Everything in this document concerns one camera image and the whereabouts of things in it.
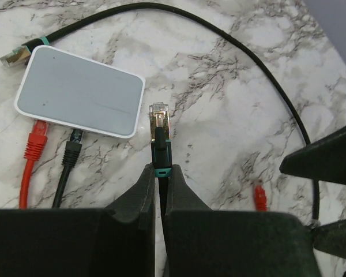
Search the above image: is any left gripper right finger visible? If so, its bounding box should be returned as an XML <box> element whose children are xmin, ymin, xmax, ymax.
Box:
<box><xmin>163</xmin><ymin>165</ymin><xmax>321</xmax><ymax>276</ymax></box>

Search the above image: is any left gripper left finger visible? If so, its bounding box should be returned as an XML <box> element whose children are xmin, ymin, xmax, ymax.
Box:
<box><xmin>0</xmin><ymin>164</ymin><xmax>155</xmax><ymax>276</ymax></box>

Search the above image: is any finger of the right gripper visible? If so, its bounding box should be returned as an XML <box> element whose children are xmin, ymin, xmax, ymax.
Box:
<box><xmin>312</xmin><ymin>219</ymin><xmax>346</xmax><ymax>259</ymax></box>
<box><xmin>280</xmin><ymin>126</ymin><xmax>346</xmax><ymax>185</ymax></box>

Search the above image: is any long red ethernet cable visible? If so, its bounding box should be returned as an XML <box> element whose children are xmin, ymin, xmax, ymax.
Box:
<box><xmin>253</xmin><ymin>184</ymin><xmax>269</xmax><ymax>212</ymax></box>

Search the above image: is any black ethernet cable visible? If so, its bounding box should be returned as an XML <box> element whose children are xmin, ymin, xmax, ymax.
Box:
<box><xmin>51</xmin><ymin>128</ymin><xmax>85</xmax><ymax>209</ymax></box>

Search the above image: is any white grey device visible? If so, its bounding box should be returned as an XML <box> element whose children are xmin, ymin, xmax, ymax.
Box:
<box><xmin>14</xmin><ymin>46</ymin><xmax>145</xmax><ymax>139</ymax></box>

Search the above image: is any long black cable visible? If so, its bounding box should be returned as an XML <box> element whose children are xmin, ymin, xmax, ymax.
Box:
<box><xmin>0</xmin><ymin>2</ymin><xmax>321</xmax><ymax>226</ymax></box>

